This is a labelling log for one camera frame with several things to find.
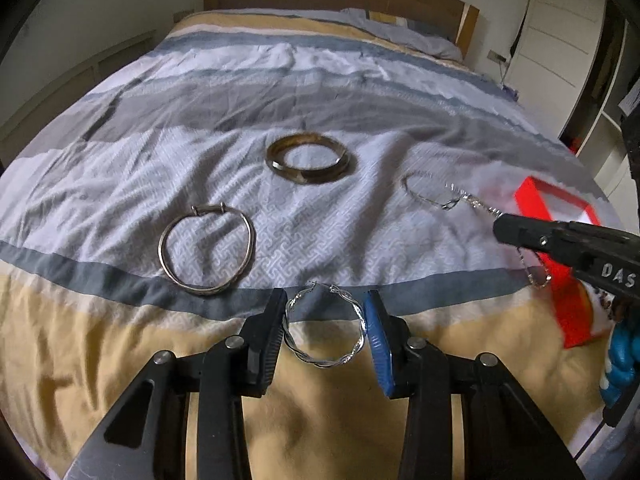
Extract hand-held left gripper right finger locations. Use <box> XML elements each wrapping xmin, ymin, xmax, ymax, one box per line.
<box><xmin>363</xmin><ymin>290</ymin><xmax>586</xmax><ymax>480</ymax></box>

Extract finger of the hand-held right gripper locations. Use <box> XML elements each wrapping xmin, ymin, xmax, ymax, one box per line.
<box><xmin>492</xmin><ymin>212</ymin><xmax>596</xmax><ymax>281</ymax></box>

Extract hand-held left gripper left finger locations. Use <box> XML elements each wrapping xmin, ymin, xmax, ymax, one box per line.
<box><xmin>67</xmin><ymin>287</ymin><xmax>289</xmax><ymax>480</ymax></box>

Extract twisted silver hoop earring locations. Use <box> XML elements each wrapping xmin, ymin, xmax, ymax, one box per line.
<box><xmin>282</xmin><ymin>282</ymin><xmax>368</xmax><ymax>370</ymax></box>

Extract red cardboard box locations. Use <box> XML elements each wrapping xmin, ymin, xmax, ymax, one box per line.
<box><xmin>515</xmin><ymin>176</ymin><xmax>617</xmax><ymax>349</ymax></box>

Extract silver chain necklace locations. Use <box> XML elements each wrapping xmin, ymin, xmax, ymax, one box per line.
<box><xmin>402</xmin><ymin>172</ymin><xmax>553</xmax><ymax>291</ymax></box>

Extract person's right hand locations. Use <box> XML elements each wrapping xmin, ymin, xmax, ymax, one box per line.
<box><xmin>599</xmin><ymin>320</ymin><xmax>640</xmax><ymax>411</ymax></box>

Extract silver bangle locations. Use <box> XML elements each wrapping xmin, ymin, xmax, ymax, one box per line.
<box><xmin>158</xmin><ymin>203</ymin><xmax>257</xmax><ymax>297</ymax></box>

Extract hanging clothes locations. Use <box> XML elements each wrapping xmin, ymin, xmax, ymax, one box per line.
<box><xmin>617</xmin><ymin>74</ymin><xmax>640</xmax><ymax>117</ymax></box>

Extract dark brown bangle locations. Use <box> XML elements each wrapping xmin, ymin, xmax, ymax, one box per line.
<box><xmin>266</xmin><ymin>131</ymin><xmax>352</xmax><ymax>185</ymax></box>

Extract white wardrobe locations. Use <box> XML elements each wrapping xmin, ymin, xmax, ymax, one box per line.
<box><xmin>500</xmin><ymin>0</ymin><xmax>640</xmax><ymax>201</ymax></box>

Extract grey pillow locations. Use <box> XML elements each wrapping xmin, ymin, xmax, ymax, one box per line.
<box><xmin>340</xmin><ymin>7</ymin><xmax>463</xmax><ymax>59</ymax></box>

